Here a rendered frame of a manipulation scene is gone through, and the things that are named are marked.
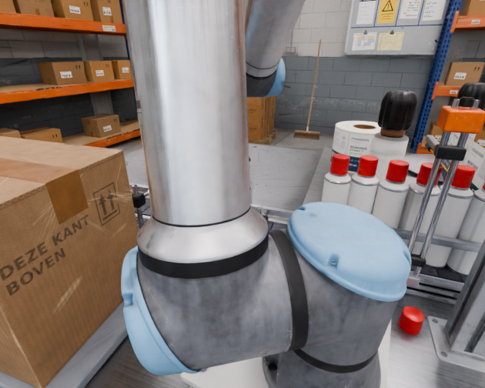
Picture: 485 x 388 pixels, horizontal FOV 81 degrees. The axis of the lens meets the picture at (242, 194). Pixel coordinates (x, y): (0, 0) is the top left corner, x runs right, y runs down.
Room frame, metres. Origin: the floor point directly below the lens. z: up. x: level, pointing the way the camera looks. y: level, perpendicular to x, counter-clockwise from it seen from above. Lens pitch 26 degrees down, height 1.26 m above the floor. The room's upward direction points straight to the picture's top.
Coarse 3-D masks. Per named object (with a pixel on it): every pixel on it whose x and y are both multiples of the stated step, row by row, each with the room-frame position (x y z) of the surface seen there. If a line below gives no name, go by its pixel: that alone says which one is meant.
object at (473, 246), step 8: (136, 184) 0.67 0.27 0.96; (256, 208) 0.55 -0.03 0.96; (264, 208) 0.54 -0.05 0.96; (272, 208) 0.54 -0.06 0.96; (280, 216) 0.53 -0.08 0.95; (288, 216) 0.52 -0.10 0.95; (400, 232) 0.45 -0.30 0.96; (408, 232) 0.45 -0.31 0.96; (416, 240) 0.44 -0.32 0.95; (432, 240) 0.43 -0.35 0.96; (440, 240) 0.43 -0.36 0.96; (448, 240) 0.42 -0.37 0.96; (456, 240) 0.42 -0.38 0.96; (464, 240) 0.42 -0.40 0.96; (456, 248) 0.42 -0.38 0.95; (464, 248) 0.41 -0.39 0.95; (472, 248) 0.41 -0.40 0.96
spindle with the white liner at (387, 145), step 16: (384, 96) 0.76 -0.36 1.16; (400, 96) 0.73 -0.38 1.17; (416, 96) 0.73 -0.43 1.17; (384, 112) 0.75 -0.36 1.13; (400, 112) 0.72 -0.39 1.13; (384, 128) 0.74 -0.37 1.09; (400, 128) 0.72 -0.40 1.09; (384, 144) 0.73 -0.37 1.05; (400, 144) 0.71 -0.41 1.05; (384, 160) 0.72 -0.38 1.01; (384, 176) 0.72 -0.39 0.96
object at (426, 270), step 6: (150, 204) 0.71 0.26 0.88; (144, 210) 0.68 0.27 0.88; (150, 210) 0.68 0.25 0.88; (270, 222) 0.61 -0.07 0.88; (276, 222) 0.61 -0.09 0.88; (270, 228) 0.59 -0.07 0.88; (276, 228) 0.59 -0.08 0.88; (282, 228) 0.59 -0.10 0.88; (420, 270) 0.44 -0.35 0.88; (426, 270) 0.44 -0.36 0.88; (432, 270) 0.44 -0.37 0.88; (438, 270) 0.44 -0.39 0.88; (444, 270) 0.44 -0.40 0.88; (450, 270) 0.44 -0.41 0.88; (438, 276) 0.42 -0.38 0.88; (444, 276) 0.42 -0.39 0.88; (450, 276) 0.42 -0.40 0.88; (456, 276) 0.42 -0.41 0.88; (462, 276) 0.42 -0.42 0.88; (462, 282) 0.41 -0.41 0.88
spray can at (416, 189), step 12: (420, 168) 0.48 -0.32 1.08; (420, 180) 0.47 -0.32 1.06; (408, 192) 0.48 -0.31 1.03; (420, 192) 0.46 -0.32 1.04; (432, 192) 0.45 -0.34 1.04; (408, 204) 0.47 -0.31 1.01; (432, 204) 0.45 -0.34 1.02; (408, 216) 0.47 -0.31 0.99; (408, 228) 0.46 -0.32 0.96; (420, 228) 0.45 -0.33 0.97; (408, 240) 0.46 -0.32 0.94
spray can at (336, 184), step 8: (336, 160) 0.52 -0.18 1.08; (344, 160) 0.51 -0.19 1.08; (336, 168) 0.52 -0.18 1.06; (344, 168) 0.51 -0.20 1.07; (328, 176) 0.52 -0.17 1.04; (336, 176) 0.51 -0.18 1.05; (344, 176) 0.51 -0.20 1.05; (328, 184) 0.51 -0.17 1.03; (336, 184) 0.50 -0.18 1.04; (344, 184) 0.50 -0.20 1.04; (328, 192) 0.51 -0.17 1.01; (336, 192) 0.50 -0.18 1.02; (344, 192) 0.50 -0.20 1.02; (328, 200) 0.51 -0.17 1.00; (336, 200) 0.50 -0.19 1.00; (344, 200) 0.51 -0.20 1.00
